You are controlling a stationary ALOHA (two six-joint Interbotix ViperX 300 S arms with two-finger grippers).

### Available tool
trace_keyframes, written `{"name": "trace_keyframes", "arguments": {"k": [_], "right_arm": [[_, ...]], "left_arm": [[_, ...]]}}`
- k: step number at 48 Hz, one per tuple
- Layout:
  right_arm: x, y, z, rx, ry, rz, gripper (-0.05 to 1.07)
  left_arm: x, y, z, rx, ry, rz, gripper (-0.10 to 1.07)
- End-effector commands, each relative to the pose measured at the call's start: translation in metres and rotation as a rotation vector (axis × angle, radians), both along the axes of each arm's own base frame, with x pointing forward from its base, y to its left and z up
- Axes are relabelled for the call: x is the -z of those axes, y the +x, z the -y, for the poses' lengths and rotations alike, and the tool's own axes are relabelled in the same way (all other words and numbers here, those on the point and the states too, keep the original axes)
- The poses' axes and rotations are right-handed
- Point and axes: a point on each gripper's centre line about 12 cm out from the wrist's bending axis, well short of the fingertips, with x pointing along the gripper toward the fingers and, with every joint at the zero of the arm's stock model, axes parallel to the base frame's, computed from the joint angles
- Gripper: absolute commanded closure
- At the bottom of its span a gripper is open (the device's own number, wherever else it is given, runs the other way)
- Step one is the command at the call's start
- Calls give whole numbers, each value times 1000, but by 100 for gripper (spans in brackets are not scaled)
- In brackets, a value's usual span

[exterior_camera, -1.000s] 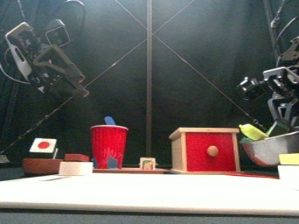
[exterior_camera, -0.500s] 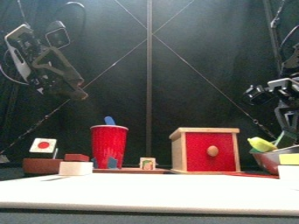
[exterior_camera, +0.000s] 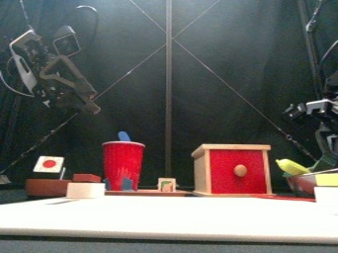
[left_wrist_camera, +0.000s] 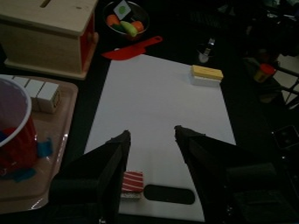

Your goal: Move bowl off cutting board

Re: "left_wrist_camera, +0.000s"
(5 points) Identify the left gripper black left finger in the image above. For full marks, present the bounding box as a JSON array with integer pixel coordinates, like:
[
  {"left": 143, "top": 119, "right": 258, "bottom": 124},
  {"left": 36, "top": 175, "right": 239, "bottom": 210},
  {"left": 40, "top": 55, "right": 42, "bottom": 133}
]
[{"left": 48, "top": 129, "right": 132, "bottom": 224}]

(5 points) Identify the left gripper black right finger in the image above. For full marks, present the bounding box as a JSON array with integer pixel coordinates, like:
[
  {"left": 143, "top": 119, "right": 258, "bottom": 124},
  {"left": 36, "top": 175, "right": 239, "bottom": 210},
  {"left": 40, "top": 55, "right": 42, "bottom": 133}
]
[{"left": 172, "top": 125, "right": 299, "bottom": 224}]

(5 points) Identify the small black bowl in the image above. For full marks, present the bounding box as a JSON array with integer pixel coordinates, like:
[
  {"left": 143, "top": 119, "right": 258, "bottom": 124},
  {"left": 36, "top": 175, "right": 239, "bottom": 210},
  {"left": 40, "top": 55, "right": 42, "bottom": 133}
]
[{"left": 103, "top": 0, "right": 151, "bottom": 42}]

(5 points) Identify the white plastic cutting board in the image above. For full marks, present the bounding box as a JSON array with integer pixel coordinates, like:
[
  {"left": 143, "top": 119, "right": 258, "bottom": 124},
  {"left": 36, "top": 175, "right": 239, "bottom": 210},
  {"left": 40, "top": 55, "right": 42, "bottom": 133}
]
[{"left": 83, "top": 53, "right": 238, "bottom": 222}]

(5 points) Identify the red white striped toy sushi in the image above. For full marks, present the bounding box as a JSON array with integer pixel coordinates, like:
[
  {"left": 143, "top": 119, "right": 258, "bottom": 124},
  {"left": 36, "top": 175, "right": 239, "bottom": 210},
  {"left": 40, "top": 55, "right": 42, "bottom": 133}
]
[{"left": 120, "top": 171, "right": 146, "bottom": 200}]

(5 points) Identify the blue tape piece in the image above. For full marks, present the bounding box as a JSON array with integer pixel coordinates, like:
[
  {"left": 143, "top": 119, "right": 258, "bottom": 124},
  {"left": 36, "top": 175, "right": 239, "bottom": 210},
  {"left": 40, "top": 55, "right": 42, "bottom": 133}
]
[
  {"left": 11, "top": 167, "right": 39, "bottom": 183},
  {"left": 36, "top": 137, "right": 55, "bottom": 158}
]

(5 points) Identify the pink plastic tray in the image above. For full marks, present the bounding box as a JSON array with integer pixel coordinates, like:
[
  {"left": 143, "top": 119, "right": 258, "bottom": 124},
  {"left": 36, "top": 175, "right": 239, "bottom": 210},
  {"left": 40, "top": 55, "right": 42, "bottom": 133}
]
[{"left": 0, "top": 73, "right": 80, "bottom": 215}]

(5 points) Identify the black device box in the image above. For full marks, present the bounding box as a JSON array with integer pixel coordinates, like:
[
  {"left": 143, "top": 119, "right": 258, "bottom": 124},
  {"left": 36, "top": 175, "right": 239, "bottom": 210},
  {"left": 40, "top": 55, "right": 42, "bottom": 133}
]
[{"left": 273, "top": 125, "right": 299, "bottom": 151}]

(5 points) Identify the red cup with white rim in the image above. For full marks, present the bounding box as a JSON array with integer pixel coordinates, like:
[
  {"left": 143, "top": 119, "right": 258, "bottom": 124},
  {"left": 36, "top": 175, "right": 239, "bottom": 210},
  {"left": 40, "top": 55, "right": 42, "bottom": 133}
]
[{"left": 0, "top": 77, "right": 40, "bottom": 176}]

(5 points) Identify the white cube block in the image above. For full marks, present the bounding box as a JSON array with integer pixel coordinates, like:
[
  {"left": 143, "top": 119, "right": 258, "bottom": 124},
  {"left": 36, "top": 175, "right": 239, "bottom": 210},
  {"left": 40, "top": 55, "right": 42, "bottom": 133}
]
[
  {"left": 11, "top": 76, "right": 32, "bottom": 88},
  {"left": 38, "top": 82, "right": 62, "bottom": 115},
  {"left": 23, "top": 79, "right": 46, "bottom": 106}
]

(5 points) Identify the yellow and white toy butter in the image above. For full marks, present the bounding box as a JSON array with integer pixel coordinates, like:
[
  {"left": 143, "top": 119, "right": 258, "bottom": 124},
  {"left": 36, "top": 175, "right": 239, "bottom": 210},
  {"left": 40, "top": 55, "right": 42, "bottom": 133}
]
[{"left": 190, "top": 64, "right": 226, "bottom": 88}]

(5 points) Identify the yellow cup with red lid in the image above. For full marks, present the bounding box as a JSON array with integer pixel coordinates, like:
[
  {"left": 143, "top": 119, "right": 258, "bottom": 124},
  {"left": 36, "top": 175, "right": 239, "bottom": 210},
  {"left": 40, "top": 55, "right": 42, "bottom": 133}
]
[{"left": 253, "top": 63, "right": 278, "bottom": 84}]

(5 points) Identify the small metal measuring cup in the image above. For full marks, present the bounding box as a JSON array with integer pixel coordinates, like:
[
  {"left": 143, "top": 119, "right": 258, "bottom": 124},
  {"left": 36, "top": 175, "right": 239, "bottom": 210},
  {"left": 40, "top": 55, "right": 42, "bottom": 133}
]
[{"left": 197, "top": 37, "right": 218, "bottom": 65}]

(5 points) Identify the red toy knife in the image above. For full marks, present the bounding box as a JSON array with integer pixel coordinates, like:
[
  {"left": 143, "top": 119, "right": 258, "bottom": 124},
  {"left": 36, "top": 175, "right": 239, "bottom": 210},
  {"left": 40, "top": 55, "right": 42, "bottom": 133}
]
[{"left": 100, "top": 35, "right": 164, "bottom": 61}]

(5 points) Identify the light wooden slot box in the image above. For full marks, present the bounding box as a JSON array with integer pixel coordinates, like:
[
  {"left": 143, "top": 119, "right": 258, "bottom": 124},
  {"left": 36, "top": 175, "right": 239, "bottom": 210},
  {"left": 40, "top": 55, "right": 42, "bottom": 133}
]
[{"left": 0, "top": 0, "right": 100, "bottom": 81}]

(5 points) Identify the dark green toy vegetable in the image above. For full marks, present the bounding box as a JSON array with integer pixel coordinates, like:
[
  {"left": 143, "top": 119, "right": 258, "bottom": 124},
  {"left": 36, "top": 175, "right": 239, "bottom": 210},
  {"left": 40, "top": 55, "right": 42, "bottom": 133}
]
[{"left": 111, "top": 24, "right": 127, "bottom": 33}]

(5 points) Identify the light green toy vegetable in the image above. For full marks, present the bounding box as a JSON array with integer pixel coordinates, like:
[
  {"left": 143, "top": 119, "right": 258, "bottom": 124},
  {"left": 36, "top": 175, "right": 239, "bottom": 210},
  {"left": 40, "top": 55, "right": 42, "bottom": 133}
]
[{"left": 119, "top": 20, "right": 139, "bottom": 38}]

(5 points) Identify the orange toy carrot piece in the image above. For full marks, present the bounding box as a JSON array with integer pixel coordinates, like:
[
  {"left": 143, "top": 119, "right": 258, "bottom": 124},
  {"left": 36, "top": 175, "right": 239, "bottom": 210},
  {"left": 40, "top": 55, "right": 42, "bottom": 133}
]
[
  {"left": 130, "top": 20, "right": 146, "bottom": 33},
  {"left": 106, "top": 13, "right": 122, "bottom": 27}
]

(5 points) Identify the white card with green dot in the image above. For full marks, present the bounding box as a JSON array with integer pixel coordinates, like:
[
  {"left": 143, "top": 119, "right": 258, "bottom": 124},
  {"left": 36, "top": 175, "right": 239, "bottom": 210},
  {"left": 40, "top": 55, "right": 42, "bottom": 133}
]
[{"left": 112, "top": 0, "right": 134, "bottom": 18}]

